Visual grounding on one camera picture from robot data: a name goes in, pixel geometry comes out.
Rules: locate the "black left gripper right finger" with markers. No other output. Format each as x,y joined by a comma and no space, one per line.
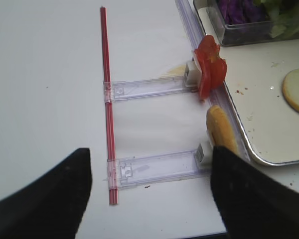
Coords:
251,204

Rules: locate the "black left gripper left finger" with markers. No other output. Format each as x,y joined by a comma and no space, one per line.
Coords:
51,207

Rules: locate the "front red tomato slice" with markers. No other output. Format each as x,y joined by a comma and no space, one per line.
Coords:
213,76

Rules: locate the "red tomato slice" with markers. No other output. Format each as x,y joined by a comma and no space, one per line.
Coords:
208,49
213,76

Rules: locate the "white pusher block tomato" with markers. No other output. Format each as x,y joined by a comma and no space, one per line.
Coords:
192,74

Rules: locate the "rear red tomato slice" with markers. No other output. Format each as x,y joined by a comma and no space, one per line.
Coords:
208,49

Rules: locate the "green lettuce in box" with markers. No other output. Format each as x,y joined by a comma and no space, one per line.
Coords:
284,15

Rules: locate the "white pusher block bun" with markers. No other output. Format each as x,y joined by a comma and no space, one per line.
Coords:
204,152

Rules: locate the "white metal tray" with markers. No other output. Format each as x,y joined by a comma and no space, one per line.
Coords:
269,126

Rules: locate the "standing bun bottom left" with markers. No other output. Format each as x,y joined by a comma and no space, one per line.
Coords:
220,129

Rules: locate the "lower left clear pusher track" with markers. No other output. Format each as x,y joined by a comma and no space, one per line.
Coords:
134,171

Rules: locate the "clear pusher track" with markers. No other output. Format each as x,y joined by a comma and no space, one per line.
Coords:
123,91
134,171

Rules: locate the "bun bottom on tray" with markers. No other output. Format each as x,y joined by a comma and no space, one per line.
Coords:
290,89

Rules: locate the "upper left clear pusher track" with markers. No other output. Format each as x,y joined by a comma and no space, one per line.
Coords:
123,91

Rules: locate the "clear plastic salad box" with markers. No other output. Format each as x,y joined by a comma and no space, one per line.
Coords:
232,35

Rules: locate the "purple cabbage shreds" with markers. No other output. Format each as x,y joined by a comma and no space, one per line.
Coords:
241,11

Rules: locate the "left red rail strip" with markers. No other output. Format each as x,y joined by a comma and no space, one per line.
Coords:
107,94

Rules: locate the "left clear vertical rail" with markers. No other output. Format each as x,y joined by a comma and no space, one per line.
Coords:
218,96

